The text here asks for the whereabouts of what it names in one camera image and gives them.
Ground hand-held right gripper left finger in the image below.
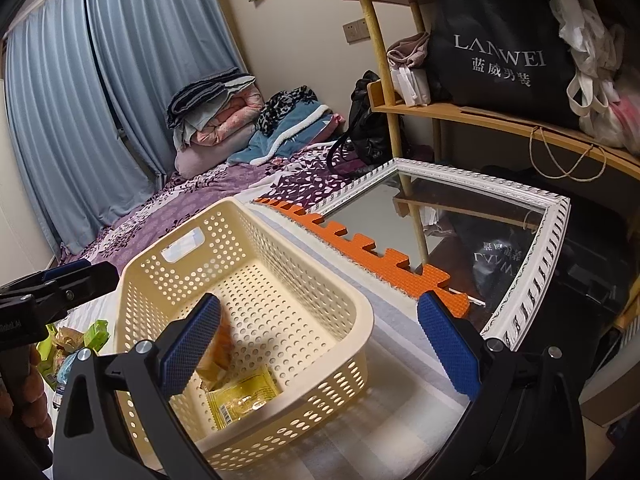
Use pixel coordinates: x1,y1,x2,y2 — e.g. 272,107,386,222
52,292,223,480

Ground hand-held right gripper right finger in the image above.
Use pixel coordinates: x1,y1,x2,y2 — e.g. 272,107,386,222
416,291,587,480

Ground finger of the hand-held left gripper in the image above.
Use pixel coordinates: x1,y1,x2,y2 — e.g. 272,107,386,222
35,261,121,322
0,260,93,295

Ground orange snack packet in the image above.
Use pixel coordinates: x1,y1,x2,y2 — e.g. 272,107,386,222
196,305,234,392

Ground yellow snack packet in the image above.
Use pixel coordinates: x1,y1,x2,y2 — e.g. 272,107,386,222
206,364,282,431

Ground cream perforated plastic basket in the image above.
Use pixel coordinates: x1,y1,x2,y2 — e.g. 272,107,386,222
114,197,376,471

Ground person's left hand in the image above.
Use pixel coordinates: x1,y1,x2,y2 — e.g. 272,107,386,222
21,346,54,442

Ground long green snack packet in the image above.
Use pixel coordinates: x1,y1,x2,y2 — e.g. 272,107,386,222
36,324,59,378

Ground blue striped white sheet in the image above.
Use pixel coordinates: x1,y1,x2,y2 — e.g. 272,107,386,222
47,204,478,480

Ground small green snack packet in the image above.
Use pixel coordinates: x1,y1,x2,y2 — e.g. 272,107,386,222
84,320,109,352

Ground crumpled brown snack packet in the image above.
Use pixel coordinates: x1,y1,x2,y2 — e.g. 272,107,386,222
55,328,87,352

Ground orange foam puzzle mat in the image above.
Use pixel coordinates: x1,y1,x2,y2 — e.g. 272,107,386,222
254,196,471,322

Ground white framed mirror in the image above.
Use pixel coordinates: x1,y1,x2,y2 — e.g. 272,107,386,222
300,157,572,352

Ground purple floral bedsheet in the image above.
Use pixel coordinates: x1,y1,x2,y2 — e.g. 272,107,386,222
59,156,363,267

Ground blue curtain panel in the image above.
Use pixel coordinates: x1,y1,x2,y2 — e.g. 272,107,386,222
2,0,163,257
85,0,251,177

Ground black bulky object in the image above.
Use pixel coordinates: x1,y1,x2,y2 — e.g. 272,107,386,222
480,165,633,480

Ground mauve folded quilt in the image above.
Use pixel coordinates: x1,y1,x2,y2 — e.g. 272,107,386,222
173,130,261,179

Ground pink folded quilt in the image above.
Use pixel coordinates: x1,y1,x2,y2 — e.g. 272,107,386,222
175,85,267,150

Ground blue fleece blanket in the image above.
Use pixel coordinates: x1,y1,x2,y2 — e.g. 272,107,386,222
227,100,347,167

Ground black leather handbag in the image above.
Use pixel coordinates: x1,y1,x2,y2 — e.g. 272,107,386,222
327,70,402,173

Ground wooden corner shelf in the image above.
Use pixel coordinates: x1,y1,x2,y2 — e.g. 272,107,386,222
336,0,640,332

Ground leopard print cloth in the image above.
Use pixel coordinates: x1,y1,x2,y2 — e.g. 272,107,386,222
256,87,321,137

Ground white cloth tote bag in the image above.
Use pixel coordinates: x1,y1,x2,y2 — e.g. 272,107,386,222
565,67,627,150

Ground pink and white plastic bag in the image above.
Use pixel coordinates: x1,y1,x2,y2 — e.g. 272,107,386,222
609,94,640,157

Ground pink folded cloth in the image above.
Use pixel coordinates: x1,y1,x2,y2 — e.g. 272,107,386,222
386,31,432,70

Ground black printed tote bag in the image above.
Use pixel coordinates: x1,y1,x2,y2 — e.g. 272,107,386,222
425,0,592,131

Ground beige string bag handles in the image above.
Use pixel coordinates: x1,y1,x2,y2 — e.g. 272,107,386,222
529,125,609,184

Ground beige wall socket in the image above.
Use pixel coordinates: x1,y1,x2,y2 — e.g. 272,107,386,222
343,20,374,44

